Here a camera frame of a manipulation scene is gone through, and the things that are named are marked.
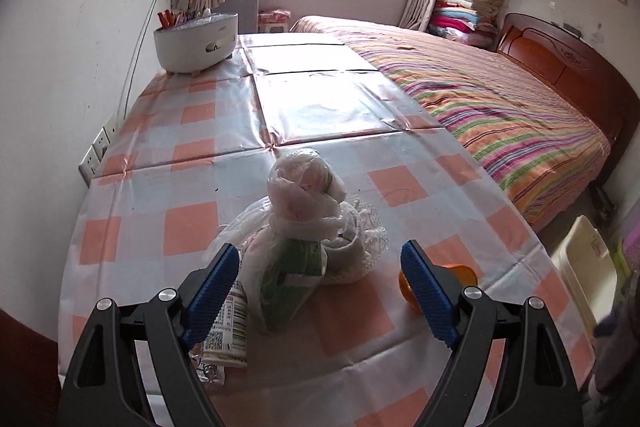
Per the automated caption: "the orange peel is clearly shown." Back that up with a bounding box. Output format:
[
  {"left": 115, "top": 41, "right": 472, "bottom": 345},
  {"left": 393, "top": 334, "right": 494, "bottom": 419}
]
[{"left": 398, "top": 265, "right": 478, "bottom": 312}]

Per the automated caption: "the printed cylindrical bottle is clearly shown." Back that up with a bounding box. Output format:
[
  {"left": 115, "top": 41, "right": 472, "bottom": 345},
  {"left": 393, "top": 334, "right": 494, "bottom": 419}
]
[{"left": 201, "top": 280, "right": 248, "bottom": 369}]

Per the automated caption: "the white knotted plastic bag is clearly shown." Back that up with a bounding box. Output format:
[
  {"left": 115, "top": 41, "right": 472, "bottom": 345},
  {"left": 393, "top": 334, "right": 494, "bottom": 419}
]
[{"left": 202, "top": 147, "right": 350, "bottom": 268}]

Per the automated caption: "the silver blister pack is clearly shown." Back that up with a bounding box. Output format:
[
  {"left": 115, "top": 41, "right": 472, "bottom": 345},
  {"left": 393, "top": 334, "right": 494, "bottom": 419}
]
[{"left": 189, "top": 350, "right": 226, "bottom": 386}]

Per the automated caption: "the cream plastic trash bin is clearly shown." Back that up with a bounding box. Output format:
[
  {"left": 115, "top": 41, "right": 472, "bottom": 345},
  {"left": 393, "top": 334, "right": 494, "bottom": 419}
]
[{"left": 551, "top": 216, "right": 617, "bottom": 336}]

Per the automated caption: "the checkered plastic tablecloth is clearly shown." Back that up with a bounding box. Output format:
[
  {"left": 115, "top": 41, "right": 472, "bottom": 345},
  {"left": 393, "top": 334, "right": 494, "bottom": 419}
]
[{"left": 58, "top": 34, "right": 594, "bottom": 426}]

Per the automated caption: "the striped bed cover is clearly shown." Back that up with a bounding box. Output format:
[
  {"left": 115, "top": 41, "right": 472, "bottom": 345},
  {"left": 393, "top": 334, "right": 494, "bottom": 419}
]
[{"left": 292, "top": 16, "right": 611, "bottom": 231}]

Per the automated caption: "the white round container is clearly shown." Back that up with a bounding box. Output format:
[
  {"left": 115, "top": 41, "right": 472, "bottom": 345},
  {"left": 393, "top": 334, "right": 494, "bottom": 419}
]
[{"left": 153, "top": 13, "right": 238, "bottom": 74}]

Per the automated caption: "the wooden headboard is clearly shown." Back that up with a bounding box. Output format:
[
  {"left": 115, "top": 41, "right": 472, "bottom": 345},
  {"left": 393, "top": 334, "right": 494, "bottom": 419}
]
[{"left": 496, "top": 13, "right": 639, "bottom": 184}]

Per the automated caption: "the small stool with pink cloth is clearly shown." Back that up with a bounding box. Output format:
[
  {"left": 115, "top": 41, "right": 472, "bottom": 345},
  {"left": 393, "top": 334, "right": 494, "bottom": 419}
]
[{"left": 258, "top": 9, "right": 291, "bottom": 34}]

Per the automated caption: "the stack of folded quilts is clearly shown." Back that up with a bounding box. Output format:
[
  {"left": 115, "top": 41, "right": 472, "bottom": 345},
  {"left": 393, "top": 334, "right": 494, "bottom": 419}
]
[{"left": 427, "top": 0, "right": 503, "bottom": 50}]

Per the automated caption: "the wall power socket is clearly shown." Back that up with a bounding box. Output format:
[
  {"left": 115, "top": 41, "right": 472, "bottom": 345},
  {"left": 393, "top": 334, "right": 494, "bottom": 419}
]
[{"left": 78, "top": 114, "right": 118, "bottom": 186}]

